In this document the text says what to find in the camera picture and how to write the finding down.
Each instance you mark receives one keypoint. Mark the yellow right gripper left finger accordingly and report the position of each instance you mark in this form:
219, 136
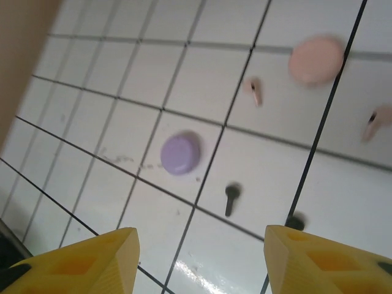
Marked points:
92, 269

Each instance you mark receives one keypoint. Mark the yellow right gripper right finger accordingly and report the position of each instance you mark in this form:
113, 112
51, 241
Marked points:
321, 266

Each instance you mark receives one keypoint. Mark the pink earbud charging case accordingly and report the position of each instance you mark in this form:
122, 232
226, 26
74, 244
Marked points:
315, 61

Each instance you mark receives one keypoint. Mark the dark screw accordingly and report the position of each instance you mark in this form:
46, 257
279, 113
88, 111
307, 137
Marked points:
232, 191

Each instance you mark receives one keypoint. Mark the purple earbud charging case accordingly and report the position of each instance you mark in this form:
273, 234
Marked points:
180, 154

